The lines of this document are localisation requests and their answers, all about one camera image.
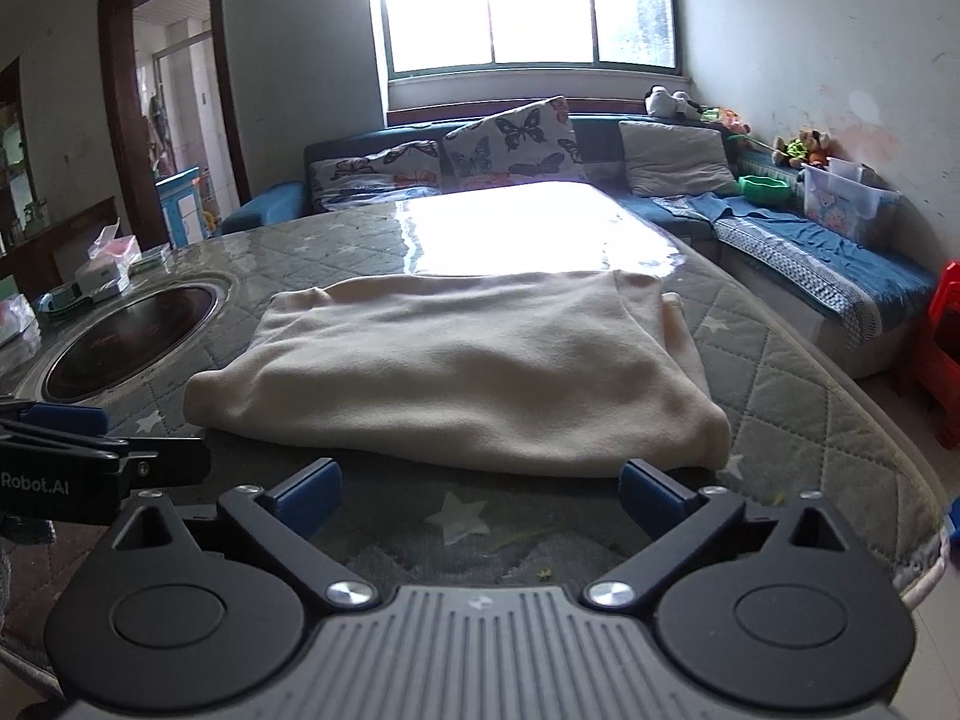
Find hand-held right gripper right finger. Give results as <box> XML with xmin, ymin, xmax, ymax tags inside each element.
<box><xmin>586</xmin><ymin>459</ymin><xmax>867</xmax><ymax>608</ymax></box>

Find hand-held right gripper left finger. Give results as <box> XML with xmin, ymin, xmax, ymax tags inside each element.
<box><xmin>101</xmin><ymin>457</ymin><xmax>380</xmax><ymax>611</ymax></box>

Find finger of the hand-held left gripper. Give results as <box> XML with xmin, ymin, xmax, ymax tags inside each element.
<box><xmin>0</xmin><ymin>397</ymin><xmax>110</xmax><ymax>442</ymax></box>
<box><xmin>97</xmin><ymin>435</ymin><xmax>212</xmax><ymax>500</ymax></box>

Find cream sweater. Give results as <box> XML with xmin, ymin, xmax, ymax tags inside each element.
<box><xmin>182</xmin><ymin>270</ymin><xmax>732</xmax><ymax>479</ymax></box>

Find black round induction cooktop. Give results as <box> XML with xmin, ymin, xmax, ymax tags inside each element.
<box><xmin>41</xmin><ymin>281</ymin><xmax>226</xmax><ymax>402</ymax></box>

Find pink and white tissue pack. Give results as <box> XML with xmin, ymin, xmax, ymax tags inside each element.
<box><xmin>0</xmin><ymin>292</ymin><xmax>38</xmax><ymax>350</ymax></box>

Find dark wooden cabinet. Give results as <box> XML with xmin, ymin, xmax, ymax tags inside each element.
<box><xmin>0</xmin><ymin>60</ymin><xmax>119</xmax><ymax>301</ymax></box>

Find small blue cabinet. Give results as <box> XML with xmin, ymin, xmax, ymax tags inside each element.
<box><xmin>154</xmin><ymin>166</ymin><xmax>203</xmax><ymax>248</ymax></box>

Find blue sofa blanket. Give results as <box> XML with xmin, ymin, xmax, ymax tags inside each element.
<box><xmin>652</xmin><ymin>191</ymin><xmax>940</xmax><ymax>350</ymax></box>

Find green bowl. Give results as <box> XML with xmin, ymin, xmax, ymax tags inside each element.
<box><xmin>737</xmin><ymin>175</ymin><xmax>792</xmax><ymax>203</ymax></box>

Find red plastic stool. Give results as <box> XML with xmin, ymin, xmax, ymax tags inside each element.
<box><xmin>896</xmin><ymin>259</ymin><xmax>960</xmax><ymax>452</ymax></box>

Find long butterfly print pillow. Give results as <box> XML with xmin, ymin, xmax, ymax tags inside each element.
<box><xmin>306</xmin><ymin>139</ymin><xmax>443</xmax><ymax>215</ymax></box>

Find grey pillow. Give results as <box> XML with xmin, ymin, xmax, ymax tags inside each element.
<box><xmin>619</xmin><ymin>120</ymin><xmax>740</xmax><ymax>198</ymax></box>

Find clear plastic storage box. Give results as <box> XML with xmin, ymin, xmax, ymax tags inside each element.
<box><xmin>799</xmin><ymin>157</ymin><xmax>901</xmax><ymax>248</ymax></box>

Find blue sofa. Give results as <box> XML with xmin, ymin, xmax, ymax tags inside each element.
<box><xmin>220</xmin><ymin>114</ymin><xmax>942</xmax><ymax>380</ymax></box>

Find brown plush toys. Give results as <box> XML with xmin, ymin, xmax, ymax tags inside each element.
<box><xmin>772</xmin><ymin>129</ymin><xmax>833</xmax><ymax>168</ymax></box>

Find square butterfly print pillow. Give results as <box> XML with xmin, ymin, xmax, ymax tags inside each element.
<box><xmin>441</xmin><ymin>96</ymin><xmax>587</xmax><ymax>192</ymax></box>

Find panda plush toy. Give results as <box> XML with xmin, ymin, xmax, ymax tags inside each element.
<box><xmin>643</xmin><ymin>85</ymin><xmax>695</xmax><ymax>121</ymax></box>

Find window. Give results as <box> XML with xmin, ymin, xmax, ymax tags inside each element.
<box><xmin>367</xmin><ymin>0</ymin><xmax>680</xmax><ymax>80</ymax></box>

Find teal device with black strap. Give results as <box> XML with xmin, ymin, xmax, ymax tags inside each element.
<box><xmin>37</xmin><ymin>283</ymin><xmax>98</xmax><ymax>316</ymax></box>

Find dark wooden door frame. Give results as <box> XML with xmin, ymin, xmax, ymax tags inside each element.
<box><xmin>97</xmin><ymin>0</ymin><xmax>252</xmax><ymax>252</ymax></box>

